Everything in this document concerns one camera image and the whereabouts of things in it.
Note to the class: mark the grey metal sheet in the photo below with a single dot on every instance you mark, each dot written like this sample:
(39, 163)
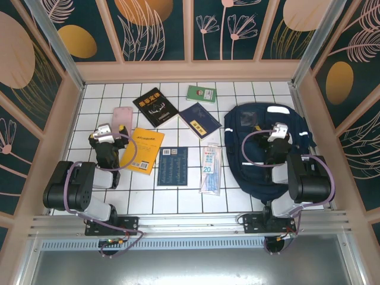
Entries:
(190, 268)

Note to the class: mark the navy notebook with yellow label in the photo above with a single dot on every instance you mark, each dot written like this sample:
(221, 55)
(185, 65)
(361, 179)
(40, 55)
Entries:
(200, 121)

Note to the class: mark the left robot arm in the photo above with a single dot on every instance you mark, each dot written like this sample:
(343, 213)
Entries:
(68, 190)

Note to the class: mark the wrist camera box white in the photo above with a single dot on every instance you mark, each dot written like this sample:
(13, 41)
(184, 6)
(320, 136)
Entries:
(277, 132)
(104, 137)

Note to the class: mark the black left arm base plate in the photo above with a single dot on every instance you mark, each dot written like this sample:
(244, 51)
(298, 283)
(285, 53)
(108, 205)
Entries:
(130, 225)

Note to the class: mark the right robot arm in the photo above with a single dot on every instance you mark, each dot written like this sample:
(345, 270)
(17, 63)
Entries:
(308, 184)

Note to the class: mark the dark blue thin booklet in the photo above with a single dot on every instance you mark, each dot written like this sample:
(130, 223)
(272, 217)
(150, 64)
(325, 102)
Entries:
(172, 166)

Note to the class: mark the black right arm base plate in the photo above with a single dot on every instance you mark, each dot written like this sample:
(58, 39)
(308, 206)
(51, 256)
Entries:
(252, 224)

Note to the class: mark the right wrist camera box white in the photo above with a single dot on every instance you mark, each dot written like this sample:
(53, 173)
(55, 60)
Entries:
(277, 132)

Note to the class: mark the green notebook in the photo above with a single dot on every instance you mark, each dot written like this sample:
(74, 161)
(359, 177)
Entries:
(201, 94)

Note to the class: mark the aluminium mounting rail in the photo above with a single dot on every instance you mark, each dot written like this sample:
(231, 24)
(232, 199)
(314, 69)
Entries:
(190, 224)

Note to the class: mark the black book with antler print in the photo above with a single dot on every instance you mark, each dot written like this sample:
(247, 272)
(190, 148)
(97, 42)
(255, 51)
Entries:
(155, 107)

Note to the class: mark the pink pencil case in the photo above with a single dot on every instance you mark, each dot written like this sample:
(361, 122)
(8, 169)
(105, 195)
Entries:
(123, 114)

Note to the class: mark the aluminium corner post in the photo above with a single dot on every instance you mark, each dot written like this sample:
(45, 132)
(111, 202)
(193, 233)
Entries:
(56, 44)
(317, 38)

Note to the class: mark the yellow book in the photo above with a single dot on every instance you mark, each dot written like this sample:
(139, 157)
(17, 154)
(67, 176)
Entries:
(145, 151)

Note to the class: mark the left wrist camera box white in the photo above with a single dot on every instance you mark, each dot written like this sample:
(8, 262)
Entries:
(104, 137)

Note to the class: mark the navy blue student backpack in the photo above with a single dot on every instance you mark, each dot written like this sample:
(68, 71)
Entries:
(237, 124)

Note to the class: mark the clear pack of blue pens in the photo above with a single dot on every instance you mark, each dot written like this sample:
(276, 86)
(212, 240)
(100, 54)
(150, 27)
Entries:
(210, 169)

